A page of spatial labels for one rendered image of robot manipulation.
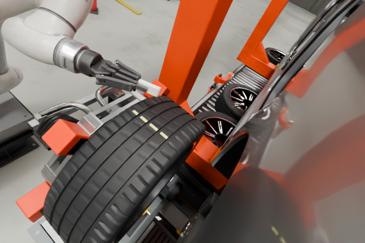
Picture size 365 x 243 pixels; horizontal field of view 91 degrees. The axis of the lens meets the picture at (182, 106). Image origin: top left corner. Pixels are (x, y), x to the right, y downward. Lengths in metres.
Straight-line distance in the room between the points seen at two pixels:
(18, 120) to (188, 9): 1.32
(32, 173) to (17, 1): 1.34
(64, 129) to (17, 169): 1.35
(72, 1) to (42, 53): 0.17
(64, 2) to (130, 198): 0.56
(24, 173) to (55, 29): 1.42
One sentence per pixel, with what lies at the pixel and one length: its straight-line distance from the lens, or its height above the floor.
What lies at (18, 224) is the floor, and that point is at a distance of 1.76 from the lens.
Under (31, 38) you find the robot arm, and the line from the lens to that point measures 0.63.
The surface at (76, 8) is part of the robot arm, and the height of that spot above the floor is 1.37.
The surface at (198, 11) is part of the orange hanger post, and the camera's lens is 0.81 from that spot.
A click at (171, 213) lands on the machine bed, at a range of 1.65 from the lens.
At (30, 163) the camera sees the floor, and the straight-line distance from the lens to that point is 1.91.
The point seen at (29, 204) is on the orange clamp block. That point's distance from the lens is 0.81.
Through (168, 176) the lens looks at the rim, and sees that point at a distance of 1.07.
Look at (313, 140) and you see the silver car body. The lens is 0.21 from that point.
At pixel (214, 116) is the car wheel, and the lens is 1.72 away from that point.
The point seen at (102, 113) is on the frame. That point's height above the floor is 1.11.
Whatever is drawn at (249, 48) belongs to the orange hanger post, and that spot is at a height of 0.75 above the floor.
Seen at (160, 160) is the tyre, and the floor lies 1.17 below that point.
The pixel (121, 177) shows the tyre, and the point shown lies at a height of 1.14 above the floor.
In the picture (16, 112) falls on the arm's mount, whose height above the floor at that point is 0.41.
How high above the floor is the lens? 1.63
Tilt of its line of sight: 43 degrees down
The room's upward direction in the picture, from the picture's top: 25 degrees clockwise
